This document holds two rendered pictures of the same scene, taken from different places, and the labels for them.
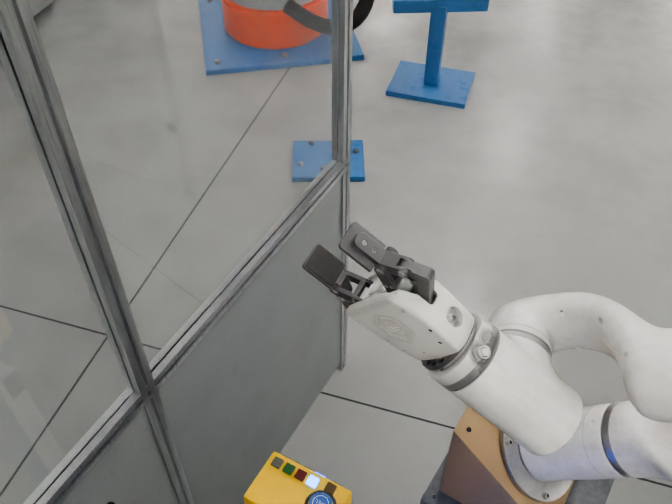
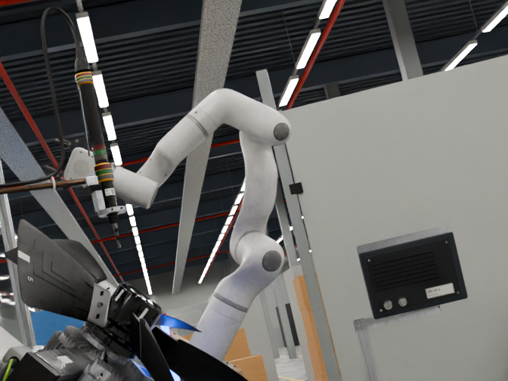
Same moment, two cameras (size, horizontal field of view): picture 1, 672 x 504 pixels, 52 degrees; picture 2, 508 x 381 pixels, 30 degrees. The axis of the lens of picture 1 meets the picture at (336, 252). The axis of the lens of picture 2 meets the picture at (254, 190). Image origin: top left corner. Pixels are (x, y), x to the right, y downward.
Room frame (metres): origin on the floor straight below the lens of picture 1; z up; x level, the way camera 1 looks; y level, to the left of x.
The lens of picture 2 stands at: (-2.18, 0.63, 1.08)
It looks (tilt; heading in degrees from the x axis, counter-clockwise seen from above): 8 degrees up; 335
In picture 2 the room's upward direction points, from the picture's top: 13 degrees counter-clockwise
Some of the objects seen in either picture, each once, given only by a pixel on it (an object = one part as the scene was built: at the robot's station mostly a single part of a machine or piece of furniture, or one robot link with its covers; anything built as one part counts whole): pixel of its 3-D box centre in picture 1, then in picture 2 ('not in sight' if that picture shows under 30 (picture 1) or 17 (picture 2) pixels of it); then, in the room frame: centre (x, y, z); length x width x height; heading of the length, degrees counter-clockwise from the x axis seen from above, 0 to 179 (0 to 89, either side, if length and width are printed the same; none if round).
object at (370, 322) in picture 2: not in sight; (396, 316); (0.08, -0.75, 1.04); 0.24 x 0.03 x 0.03; 61
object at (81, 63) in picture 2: not in sight; (96, 135); (0.08, -0.02, 1.65); 0.04 x 0.04 x 0.46
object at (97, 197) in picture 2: not in sight; (104, 195); (0.07, -0.01, 1.49); 0.09 x 0.07 x 0.10; 96
